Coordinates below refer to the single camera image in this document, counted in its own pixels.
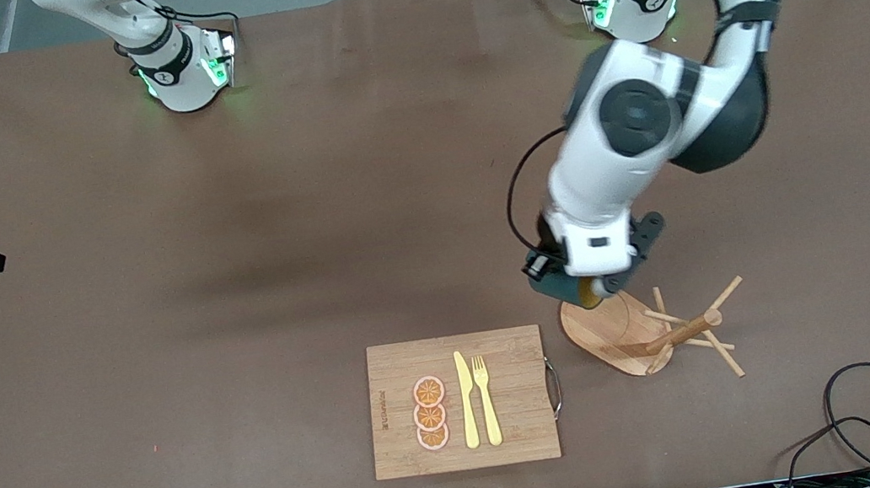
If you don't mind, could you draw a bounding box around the orange slice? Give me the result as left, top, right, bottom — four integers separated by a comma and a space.
411, 373, 448, 410

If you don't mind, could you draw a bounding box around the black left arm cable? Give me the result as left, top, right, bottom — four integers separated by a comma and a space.
496, 125, 586, 258

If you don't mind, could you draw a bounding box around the dark green mug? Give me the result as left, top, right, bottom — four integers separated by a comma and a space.
525, 253, 608, 319

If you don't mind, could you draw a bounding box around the yellow plastic fork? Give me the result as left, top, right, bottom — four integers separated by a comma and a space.
470, 354, 505, 449

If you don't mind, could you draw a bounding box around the black right base cable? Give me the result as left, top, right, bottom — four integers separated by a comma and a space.
166, 1, 244, 64

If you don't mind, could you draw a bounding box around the wooden mug rack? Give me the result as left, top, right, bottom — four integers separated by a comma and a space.
556, 271, 757, 403

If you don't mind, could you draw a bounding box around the yellow plastic knife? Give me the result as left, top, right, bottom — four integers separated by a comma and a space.
452, 349, 483, 451

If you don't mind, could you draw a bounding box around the bamboo cutting board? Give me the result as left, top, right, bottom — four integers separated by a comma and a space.
357, 321, 572, 485

